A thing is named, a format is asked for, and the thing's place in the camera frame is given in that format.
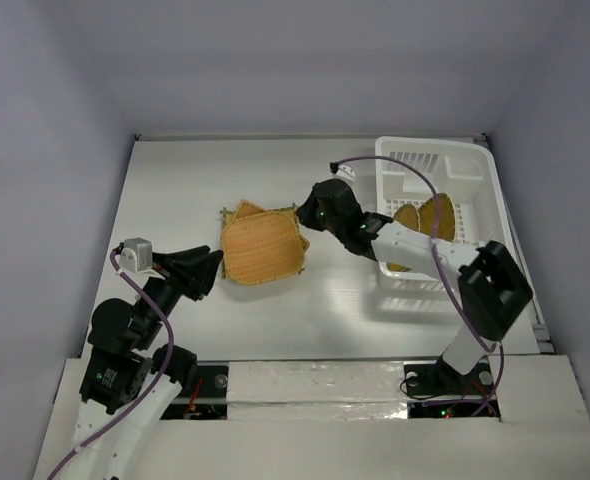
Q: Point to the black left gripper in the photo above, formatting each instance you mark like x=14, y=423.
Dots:
x=193, y=268

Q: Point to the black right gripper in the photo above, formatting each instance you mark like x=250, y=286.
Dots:
x=315, y=209

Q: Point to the square bamboo woven plate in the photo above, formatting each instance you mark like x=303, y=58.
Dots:
x=225, y=220

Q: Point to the thick tan woven plate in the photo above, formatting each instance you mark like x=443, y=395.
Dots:
x=260, y=247

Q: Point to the triangular orange woven plate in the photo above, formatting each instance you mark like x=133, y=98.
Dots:
x=255, y=230

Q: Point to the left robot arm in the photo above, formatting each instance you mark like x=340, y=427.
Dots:
x=135, y=369

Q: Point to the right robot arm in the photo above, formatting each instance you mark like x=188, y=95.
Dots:
x=485, y=285

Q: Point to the white plastic dish rack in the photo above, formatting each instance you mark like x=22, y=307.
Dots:
x=464, y=171

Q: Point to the small round bamboo plate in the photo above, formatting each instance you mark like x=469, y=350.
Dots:
x=408, y=216

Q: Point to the medium round bamboo plate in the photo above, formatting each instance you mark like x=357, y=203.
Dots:
x=437, y=215

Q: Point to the white foam strip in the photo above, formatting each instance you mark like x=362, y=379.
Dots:
x=316, y=390

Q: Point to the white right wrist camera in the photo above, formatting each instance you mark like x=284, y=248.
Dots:
x=342, y=171

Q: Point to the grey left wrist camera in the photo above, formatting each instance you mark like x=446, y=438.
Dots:
x=135, y=255

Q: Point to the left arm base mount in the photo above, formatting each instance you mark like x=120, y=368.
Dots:
x=208, y=398

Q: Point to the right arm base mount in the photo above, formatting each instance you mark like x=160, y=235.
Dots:
x=434, y=391

